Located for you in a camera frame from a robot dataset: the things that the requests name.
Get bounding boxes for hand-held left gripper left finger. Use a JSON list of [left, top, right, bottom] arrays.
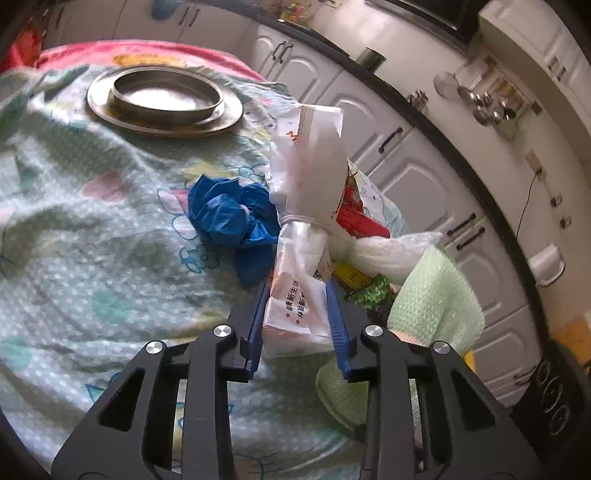
[[51, 281, 271, 480]]

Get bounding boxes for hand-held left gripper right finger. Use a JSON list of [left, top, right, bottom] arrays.
[[324, 281, 542, 480]]

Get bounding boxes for green snack packet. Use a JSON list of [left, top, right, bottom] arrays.
[[346, 274, 393, 309]]

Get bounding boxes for blue plastic bag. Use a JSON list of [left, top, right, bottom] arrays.
[[187, 176, 283, 286]]

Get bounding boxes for white printed plastic bag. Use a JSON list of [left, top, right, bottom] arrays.
[[262, 104, 348, 358]]

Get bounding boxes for yellow wrapper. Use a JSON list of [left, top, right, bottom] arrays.
[[332, 261, 370, 291]]

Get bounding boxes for red snack packet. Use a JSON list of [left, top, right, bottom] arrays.
[[335, 173, 391, 238]]

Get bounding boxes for white kitchen cabinets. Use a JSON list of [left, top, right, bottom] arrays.
[[46, 0, 541, 407]]

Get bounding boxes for green printed blanket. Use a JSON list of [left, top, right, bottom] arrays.
[[0, 65, 416, 480]]

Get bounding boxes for black countertop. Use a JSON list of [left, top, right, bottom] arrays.
[[203, 0, 561, 352]]

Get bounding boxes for round metal bowl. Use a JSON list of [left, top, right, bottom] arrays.
[[110, 71, 225, 121]]

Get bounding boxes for rack of hanging metal utensils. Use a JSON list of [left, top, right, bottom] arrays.
[[462, 55, 532, 139]]

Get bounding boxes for round metal strainer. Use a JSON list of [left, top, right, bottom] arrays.
[[434, 73, 459, 99]]

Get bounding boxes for dark metal canister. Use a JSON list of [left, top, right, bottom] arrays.
[[355, 46, 386, 71]]

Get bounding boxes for round metal tray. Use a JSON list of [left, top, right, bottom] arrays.
[[86, 66, 244, 136]]

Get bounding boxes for pink blanket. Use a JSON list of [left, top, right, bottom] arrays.
[[34, 41, 266, 84]]

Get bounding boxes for colourful items on counter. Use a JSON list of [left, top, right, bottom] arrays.
[[277, 2, 310, 23]]

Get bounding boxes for dark range hood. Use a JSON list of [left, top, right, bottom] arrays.
[[369, 0, 490, 44]]

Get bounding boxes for white upper cabinet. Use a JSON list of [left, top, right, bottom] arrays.
[[478, 0, 591, 139]]

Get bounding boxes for red cloth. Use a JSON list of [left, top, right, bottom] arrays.
[[0, 23, 42, 70]]

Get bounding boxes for black cable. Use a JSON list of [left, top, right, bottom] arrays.
[[513, 168, 543, 241]]

